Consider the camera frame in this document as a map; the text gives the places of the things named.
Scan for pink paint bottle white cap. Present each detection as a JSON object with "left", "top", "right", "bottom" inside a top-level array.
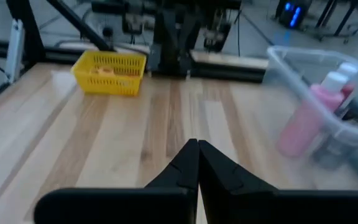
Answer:
[{"left": 275, "top": 71, "right": 349, "bottom": 159}]

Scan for clear plastic storage bin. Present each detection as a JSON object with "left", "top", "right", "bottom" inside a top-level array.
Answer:
[{"left": 264, "top": 45, "right": 358, "bottom": 187}]

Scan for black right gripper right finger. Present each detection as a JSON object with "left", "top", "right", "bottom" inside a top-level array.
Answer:
[{"left": 198, "top": 140, "right": 358, "bottom": 224}]

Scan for black rolling stand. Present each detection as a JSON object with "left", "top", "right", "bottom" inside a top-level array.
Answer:
[{"left": 314, "top": 0, "right": 358, "bottom": 42}]

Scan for small yellow plastic basket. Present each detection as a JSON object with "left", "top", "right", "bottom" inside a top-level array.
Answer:
[{"left": 70, "top": 50, "right": 147, "bottom": 96}]

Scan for black computer tower blue lights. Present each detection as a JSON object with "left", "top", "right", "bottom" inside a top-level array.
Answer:
[{"left": 278, "top": 0, "right": 306, "bottom": 29}]

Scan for red paint bottle white cap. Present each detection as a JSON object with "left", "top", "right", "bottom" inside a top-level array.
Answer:
[{"left": 337, "top": 62, "right": 358, "bottom": 100}]

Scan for black aluminium table frame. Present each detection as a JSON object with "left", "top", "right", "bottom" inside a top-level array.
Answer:
[{"left": 0, "top": 0, "right": 270, "bottom": 110}]

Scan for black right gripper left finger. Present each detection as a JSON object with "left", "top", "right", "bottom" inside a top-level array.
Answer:
[{"left": 34, "top": 138, "right": 200, "bottom": 224}]

